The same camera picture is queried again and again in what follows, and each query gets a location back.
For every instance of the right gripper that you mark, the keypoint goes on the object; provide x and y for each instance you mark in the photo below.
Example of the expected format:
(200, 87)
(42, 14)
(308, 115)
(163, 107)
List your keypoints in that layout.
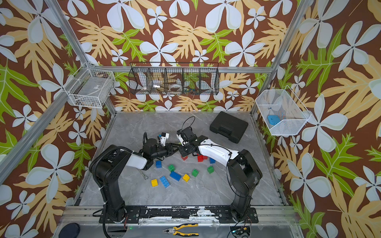
(184, 149)

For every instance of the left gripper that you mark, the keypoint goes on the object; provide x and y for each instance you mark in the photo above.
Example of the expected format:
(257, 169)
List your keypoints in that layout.
(168, 148)

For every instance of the red long brick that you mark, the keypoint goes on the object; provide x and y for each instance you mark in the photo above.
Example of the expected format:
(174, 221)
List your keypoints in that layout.
(200, 158)

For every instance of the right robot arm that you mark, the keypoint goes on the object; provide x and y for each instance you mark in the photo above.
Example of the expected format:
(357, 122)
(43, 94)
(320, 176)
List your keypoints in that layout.
(243, 173)

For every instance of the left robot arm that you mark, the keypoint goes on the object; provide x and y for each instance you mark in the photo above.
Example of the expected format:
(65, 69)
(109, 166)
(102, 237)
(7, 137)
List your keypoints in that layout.
(108, 166)

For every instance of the blue square brick left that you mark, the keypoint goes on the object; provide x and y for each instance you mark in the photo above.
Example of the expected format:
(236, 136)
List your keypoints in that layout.
(158, 164)

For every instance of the blue square brick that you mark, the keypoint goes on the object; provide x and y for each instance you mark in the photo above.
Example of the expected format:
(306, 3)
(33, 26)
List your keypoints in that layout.
(158, 164)
(212, 160)

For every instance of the green square brick left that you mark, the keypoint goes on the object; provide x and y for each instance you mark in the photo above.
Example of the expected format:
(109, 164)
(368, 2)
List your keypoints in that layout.
(171, 168)

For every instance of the green square brick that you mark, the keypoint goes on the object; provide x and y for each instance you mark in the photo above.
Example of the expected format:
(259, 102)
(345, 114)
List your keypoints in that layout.
(195, 172)
(210, 169)
(171, 168)

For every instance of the green square brick middle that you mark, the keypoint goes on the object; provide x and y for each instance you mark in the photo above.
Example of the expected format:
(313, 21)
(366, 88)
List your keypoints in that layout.
(195, 172)

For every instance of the dark blue long brick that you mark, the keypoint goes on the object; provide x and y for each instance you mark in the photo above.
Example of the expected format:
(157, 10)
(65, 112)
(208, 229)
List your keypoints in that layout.
(175, 176)

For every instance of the yellow square brick middle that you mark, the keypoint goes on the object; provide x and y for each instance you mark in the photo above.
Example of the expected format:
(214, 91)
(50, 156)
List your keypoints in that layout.
(186, 177)

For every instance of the yellow square brick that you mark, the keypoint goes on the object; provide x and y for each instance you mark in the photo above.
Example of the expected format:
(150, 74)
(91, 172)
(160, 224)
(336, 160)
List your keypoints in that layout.
(186, 177)
(154, 182)

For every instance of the blue square brick right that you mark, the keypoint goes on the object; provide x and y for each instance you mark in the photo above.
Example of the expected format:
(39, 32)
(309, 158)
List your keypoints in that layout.
(212, 160)

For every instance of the green square brick right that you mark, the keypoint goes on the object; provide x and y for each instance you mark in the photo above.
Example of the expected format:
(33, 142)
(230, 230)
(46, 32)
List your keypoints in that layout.
(210, 169)

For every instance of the light blue long brick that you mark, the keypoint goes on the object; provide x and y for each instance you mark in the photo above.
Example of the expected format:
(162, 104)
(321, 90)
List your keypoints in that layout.
(164, 181)

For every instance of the silver combination wrench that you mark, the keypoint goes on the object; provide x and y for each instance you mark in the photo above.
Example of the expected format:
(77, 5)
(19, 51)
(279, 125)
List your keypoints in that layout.
(143, 174)

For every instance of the yellow square brick left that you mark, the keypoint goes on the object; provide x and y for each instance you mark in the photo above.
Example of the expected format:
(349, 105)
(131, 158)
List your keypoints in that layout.
(154, 182)

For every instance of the black plastic tool case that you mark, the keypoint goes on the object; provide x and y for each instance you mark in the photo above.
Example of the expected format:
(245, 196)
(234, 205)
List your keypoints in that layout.
(229, 126)

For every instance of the blue object in basket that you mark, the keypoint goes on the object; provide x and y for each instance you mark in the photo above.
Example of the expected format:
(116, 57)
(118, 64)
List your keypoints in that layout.
(273, 120)

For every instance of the small electronics board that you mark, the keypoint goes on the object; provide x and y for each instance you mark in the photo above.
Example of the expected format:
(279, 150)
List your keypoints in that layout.
(240, 232)

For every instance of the black round disc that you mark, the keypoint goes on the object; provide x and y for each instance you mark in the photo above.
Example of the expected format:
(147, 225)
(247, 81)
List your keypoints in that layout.
(71, 230)

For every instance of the black wire basket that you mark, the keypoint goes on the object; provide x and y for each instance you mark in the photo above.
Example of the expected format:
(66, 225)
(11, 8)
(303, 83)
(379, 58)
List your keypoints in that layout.
(178, 78)

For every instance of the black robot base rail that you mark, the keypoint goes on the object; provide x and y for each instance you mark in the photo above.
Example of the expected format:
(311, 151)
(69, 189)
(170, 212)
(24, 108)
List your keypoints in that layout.
(220, 214)

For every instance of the white wire basket left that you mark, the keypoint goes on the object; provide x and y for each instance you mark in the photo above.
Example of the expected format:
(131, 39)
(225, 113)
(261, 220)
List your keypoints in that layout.
(90, 87)

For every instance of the white wire basket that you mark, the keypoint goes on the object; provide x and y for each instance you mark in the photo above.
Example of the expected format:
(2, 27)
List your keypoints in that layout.
(90, 87)
(286, 104)

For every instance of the white wire basket right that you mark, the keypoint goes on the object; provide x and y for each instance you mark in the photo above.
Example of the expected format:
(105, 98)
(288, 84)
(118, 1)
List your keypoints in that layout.
(286, 104)

